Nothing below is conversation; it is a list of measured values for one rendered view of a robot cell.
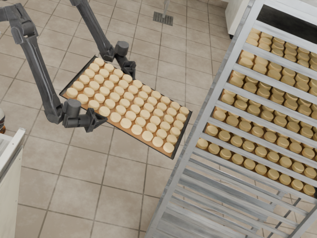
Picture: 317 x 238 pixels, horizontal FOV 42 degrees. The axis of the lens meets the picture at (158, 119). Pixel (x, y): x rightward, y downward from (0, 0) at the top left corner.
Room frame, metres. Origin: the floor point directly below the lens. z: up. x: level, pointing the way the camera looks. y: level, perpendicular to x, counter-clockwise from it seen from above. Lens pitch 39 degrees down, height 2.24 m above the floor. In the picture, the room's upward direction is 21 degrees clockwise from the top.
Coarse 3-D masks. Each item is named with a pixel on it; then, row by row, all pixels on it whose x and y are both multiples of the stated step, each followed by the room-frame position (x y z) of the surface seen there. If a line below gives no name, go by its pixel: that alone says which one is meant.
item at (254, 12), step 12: (264, 0) 1.33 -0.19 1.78; (252, 12) 1.33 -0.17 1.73; (252, 24) 1.33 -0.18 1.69; (240, 36) 1.33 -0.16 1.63; (240, 48) 1.33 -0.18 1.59; (228, 60) 1.33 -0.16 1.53; (228, 72) 1.33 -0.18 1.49; (216, 84) 1.33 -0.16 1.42; (216, 96) 1.33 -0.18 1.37; (204, 120) 1.33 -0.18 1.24; (192, 144) 1.33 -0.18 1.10; (180, 168) 1.33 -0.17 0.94; (168, 192) 1.33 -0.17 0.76; (156, 216) 1.33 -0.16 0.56
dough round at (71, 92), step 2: (68, 88) 1.46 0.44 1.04; (70, 88) 1.46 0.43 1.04; (72, 88) 1.47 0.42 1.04; (74, 88) 1.48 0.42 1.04; (68, 90) 1.45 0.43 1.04; (70, 90) 1.45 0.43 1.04; (72, 90) 1.46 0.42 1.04; (74, 90) 1.47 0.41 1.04; (76, 90) 1.47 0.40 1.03; (66, 92) 1.45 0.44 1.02; (68, 92) 1.44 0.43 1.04; (70, 92) 1.44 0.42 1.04; (72, 92) 1.45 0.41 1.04; (74, 92) 1.45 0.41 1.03; (76, 92) 1.46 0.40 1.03; (68, 94) 1.43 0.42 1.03; (70, 94) 1.43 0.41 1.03; (72, 94) 1.43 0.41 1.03; (74, 94) 1.44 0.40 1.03; (76, 94) 1.45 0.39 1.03; (70, 96) 1.43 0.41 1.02; (72, 96) 1.43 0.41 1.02; (74, 96) 1.44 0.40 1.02
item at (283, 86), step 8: (240, 72) 1.35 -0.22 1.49; (248, 72) 1.35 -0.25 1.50; (256, 72) 1.35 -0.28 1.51; (264, 80) 1.35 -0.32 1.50; (272, 80) 1.34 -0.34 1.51; (280, 88) 1.34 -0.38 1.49; (288, 88) 1.34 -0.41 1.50; (296, 88) 1.34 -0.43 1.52; (304, 96) 1.33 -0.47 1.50; (312, 96) 1.33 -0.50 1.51
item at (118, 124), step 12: (96, 72) 1.69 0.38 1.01; (132, 84) 1.74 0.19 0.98; (108, 96) 1.56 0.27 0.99; (120, 96) 1.61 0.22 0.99; (84, 108) 1.41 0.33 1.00; (156, 108) 1.66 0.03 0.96; (108, 120) 1.41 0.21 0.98; (120, 120) 1.45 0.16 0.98; (132, 132) 1.41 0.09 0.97; (156, 132) 1.49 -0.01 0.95; (168, 132) 1.53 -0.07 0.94; (180, 132) 1.57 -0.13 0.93; (168, 156) 1.38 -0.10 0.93
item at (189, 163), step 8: (200, 168) 1.35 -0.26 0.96; (216, 176) 1.35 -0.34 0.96; (224, 176) 1.34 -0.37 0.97; (232, 184) 1.34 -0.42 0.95; (240, 184) 1.34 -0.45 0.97; (256, 192) 1.33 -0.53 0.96; (272, 200) 1.33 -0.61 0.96; (280, 200) 1.32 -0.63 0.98; (288, 208) 1.32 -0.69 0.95; (296, 208) 1.32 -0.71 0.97
